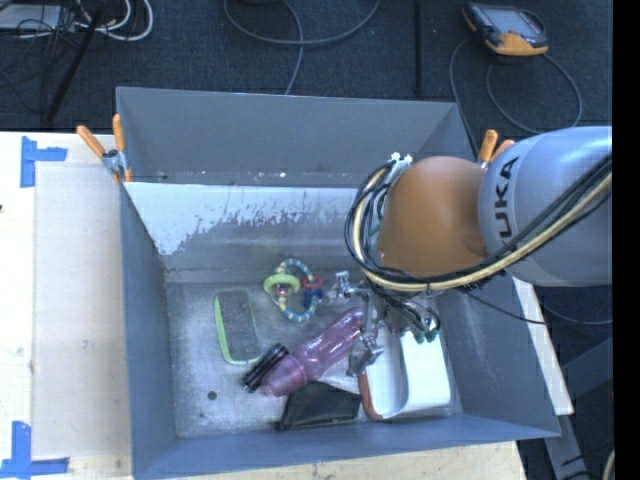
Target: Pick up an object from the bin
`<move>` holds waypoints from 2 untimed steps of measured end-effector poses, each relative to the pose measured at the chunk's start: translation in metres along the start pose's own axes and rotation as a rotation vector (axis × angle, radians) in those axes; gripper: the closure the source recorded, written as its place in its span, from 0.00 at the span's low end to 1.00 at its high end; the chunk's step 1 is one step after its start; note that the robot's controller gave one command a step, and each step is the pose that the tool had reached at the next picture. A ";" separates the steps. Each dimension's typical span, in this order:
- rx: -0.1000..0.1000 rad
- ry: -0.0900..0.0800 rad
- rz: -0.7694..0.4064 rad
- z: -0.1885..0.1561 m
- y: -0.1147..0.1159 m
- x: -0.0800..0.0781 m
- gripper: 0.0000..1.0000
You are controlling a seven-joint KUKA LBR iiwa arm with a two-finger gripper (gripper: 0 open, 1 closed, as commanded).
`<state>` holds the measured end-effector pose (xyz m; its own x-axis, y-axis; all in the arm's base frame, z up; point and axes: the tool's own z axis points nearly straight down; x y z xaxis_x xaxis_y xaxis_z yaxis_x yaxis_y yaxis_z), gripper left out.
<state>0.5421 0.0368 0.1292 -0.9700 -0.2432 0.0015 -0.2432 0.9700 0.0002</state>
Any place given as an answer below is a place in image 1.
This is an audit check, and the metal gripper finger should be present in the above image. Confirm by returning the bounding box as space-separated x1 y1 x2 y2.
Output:
345 330 385 377
332 270 374 301

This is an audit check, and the pink plastic bottle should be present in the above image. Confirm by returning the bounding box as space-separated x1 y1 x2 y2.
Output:
261 307 367 398

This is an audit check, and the white box with orange edge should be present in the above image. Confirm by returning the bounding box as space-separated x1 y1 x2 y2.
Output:
356 328 453 422

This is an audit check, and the black wallet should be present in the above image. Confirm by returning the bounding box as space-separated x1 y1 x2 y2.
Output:
275 380 363 433

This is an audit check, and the black cylinder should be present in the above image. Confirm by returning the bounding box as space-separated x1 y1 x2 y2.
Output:
241 343 291 394

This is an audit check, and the green and grey sponge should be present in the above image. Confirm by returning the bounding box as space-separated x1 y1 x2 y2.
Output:
213 290 262 366

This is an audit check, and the grey metal bin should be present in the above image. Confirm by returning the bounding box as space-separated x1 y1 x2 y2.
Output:
114 86 562 480

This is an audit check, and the colourful ring rattle toy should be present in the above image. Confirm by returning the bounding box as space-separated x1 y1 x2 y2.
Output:
262 257 325 325

